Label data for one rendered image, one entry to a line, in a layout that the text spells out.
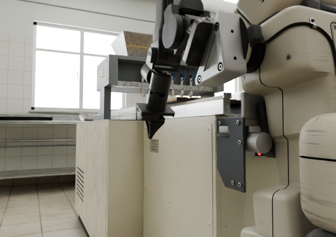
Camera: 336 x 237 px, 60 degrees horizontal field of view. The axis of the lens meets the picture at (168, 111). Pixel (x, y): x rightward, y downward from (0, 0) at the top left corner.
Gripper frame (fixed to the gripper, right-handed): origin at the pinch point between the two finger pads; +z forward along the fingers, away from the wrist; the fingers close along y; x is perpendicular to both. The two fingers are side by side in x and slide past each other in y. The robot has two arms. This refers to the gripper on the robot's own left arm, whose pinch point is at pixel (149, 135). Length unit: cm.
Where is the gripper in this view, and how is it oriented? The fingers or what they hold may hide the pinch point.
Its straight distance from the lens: 87.8
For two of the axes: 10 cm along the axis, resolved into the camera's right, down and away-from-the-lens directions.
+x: 3.6, 4.1, -8.4
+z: -2.0, 9.1, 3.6
